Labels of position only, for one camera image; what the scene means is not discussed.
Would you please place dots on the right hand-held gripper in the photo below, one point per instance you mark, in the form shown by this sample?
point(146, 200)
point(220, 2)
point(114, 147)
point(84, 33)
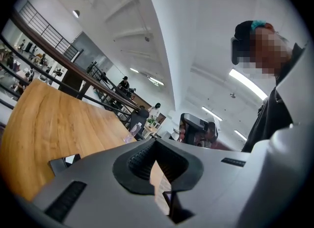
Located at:
point(193, 123)

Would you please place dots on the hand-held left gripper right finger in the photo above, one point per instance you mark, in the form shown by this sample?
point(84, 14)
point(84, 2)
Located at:
point(211, 173)

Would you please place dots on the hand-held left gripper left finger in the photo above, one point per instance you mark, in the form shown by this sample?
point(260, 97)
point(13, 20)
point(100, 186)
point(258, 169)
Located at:
point(98, 173)

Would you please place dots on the black telephone base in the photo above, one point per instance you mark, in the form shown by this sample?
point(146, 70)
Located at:
point(61, 164)

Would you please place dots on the person's right hand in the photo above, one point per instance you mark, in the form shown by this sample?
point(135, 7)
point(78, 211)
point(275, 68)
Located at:
point(213, 133)

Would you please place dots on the long ceiling strip light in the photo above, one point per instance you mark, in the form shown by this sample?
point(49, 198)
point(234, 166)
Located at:
point(240, 134)
point(212, 113)
point(247, 83)
point(156, 80)
point(134, 70)

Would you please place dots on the green potted plant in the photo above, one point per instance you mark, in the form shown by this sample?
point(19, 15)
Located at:
point(151, 121)

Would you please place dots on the white low cabinet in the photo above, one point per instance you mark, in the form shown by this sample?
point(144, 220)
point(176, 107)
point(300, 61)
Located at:
point(150, 131)

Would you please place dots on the clear plastic cup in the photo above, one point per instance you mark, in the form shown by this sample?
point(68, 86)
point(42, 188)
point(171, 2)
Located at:
point(129, 139)

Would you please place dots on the ceiling smoke detector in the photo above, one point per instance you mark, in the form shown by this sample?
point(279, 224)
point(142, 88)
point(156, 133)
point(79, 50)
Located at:
point(233, 95)

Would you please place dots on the clear plastic water bottle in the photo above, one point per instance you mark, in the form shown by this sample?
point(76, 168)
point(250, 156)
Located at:
point(136, 129)

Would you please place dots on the person's black shirt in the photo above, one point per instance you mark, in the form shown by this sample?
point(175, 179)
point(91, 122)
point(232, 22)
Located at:
point(267, 121)

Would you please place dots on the person's head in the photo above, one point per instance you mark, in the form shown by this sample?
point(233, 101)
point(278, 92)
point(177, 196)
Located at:
point(267, 47)

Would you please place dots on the black railing with wooden handrail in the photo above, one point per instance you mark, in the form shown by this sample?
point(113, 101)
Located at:
point(73, 69)

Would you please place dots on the black metal balcony railing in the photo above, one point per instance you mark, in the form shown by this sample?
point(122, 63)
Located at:
point(49, 30)

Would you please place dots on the round ceiling lamp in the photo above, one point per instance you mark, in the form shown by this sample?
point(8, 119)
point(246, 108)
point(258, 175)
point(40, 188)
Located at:
point(76, 13)

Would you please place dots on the black head-worn camera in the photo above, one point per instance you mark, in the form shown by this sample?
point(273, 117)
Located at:
point(236, 51)

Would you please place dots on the ceiling security camera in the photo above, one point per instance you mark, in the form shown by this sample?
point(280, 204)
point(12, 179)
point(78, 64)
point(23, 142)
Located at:
point(147, 39)

